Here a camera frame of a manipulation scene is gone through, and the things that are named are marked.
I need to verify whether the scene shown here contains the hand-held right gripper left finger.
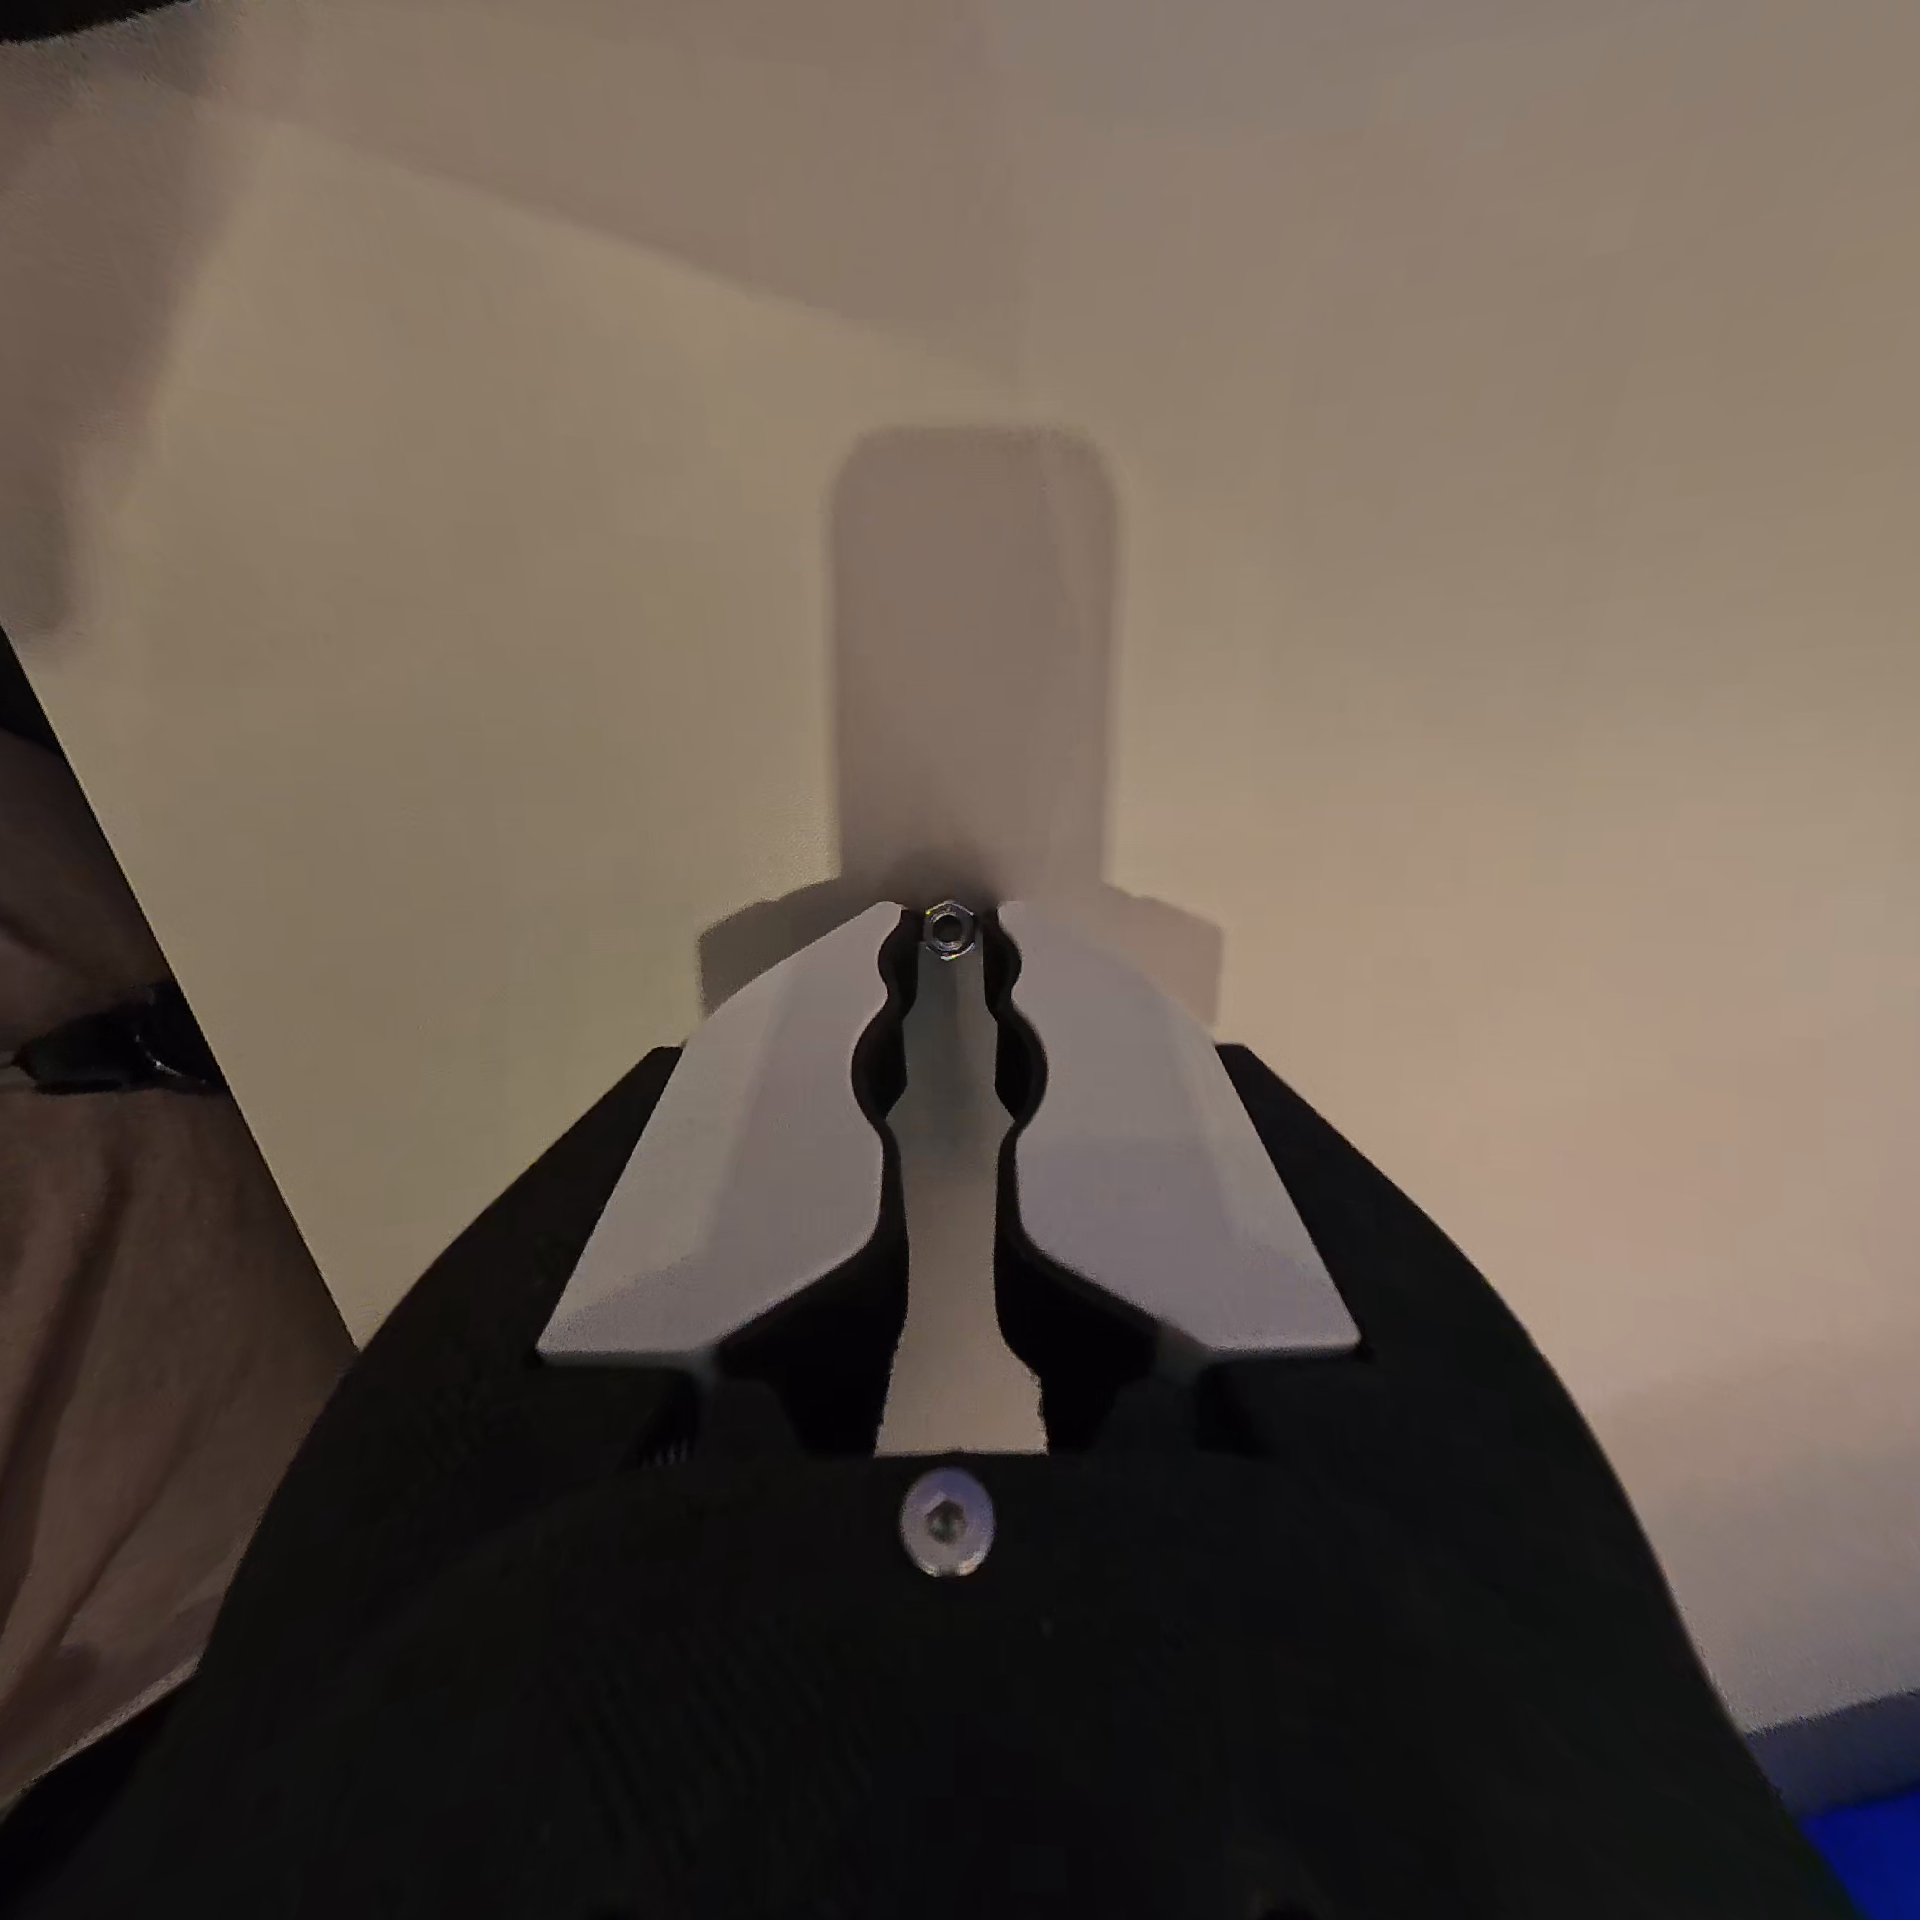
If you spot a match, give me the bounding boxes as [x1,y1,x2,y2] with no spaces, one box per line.
[535,904,919,1452]

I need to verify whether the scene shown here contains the blue plastic bin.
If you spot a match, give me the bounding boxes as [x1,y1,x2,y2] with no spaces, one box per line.
[1748,1724,1920,1920]

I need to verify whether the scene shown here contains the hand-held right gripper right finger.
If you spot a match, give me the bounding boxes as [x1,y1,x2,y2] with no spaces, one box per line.
[980,901,1365,1452]

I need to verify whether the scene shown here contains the black cord toggle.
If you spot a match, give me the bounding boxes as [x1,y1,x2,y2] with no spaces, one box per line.
[11,983,229,1097]

